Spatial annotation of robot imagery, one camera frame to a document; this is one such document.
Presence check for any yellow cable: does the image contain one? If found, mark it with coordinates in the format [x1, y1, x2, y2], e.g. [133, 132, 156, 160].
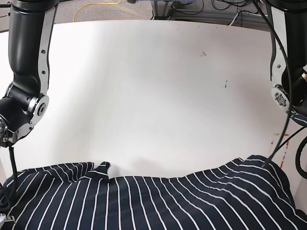
[73, 0, 122, 23]

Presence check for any navy white striped T-shirt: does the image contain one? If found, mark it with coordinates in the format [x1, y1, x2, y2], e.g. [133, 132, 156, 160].
[3, 155, 307, 230]

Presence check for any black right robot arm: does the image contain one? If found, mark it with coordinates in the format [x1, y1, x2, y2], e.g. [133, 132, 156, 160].
[0, 0, 59, 225]

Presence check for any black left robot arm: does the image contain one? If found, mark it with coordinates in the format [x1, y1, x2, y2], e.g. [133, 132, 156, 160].
[263, 0, 307, 133]

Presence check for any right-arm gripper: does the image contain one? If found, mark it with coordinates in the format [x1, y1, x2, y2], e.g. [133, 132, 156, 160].
[0, 214, 15, 224]

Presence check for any red tape rectangle marking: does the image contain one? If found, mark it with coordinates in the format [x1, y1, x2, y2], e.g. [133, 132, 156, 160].
[269, 133, 289, 168]

